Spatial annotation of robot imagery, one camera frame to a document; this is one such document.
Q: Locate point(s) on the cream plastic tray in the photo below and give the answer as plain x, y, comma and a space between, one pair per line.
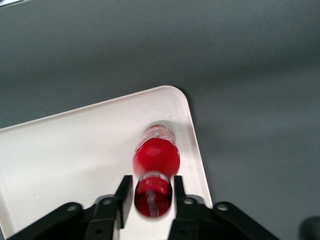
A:
75, 155

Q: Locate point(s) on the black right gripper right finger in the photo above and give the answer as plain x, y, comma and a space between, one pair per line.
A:
182, 207

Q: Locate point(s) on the red coke bottle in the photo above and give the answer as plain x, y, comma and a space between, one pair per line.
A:
157, 157

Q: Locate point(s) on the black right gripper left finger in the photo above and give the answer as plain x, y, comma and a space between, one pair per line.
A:
125, 195

